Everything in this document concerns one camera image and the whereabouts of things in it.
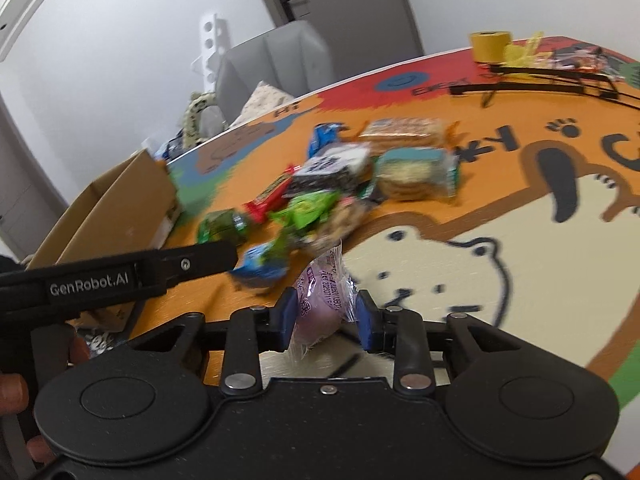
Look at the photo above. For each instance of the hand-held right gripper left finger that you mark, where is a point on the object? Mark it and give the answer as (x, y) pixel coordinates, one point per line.
(287, 321)

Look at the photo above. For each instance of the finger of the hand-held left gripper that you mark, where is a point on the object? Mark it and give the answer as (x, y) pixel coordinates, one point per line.
(200, 260)

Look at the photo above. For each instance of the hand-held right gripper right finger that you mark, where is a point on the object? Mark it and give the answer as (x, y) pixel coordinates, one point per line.
(365, 326)

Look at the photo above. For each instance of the pink snack packet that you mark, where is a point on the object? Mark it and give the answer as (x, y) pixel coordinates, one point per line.
(315, 310)

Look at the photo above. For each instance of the dark green snack packet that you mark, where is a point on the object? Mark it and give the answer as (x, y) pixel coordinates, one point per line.
(222, 225)

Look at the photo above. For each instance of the blue green candy packet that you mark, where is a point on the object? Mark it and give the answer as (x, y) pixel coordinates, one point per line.
(260, 260)

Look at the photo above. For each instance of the cardboard box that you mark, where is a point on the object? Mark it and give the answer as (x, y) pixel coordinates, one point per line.
(100, 210)

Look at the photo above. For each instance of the bright green snack packet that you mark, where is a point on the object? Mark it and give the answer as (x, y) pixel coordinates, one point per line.
(307, 207)

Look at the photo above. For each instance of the person's left hand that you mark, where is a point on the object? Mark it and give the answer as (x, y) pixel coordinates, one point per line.
(11, 395)

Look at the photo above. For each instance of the red chocolate bar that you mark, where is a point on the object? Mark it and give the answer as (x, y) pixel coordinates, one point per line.
(267, 195)

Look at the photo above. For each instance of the clear nut packet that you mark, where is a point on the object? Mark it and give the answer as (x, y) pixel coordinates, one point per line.
(340, 225)

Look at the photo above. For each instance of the blue white plastic bag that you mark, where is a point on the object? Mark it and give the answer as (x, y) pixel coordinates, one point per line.
(172, 147)

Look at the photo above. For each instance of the plain grey door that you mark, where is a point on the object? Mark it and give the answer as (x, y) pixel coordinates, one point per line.
(20, 185)

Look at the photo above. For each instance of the panda print neck pillow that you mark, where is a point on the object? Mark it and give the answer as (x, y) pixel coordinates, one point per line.
(192, 120)

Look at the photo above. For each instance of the teal cracker packet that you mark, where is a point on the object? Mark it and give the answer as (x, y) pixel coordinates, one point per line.
(412, 175)

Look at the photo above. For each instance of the black white snack packet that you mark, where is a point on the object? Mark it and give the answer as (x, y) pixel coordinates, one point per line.
(330, 165)

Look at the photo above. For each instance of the dotted cream cushion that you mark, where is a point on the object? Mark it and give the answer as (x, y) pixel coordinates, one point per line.
(265, 100)

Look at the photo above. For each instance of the blue cookie packet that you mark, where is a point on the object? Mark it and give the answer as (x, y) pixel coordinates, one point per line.
(322, 137)

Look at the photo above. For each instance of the cartoon printed table mat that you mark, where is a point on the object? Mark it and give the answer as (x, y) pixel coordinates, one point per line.
(500, 185)

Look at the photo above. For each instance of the orange wafer packet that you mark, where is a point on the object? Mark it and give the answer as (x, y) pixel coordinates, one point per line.
(405, 132)

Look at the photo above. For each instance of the grey chair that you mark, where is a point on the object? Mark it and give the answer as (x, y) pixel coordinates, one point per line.
(280, 65)

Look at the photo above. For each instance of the white perforated stand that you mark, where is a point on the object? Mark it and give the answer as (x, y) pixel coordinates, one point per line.
(210, 35)

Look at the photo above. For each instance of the yellow tape roll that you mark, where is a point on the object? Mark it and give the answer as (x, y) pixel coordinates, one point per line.
(490, 46)

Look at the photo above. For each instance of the yellow plastic net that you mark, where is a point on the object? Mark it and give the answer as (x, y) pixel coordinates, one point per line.
(520, 55)

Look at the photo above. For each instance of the colourful printed packet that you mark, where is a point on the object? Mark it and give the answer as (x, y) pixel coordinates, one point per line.
(585, 60)

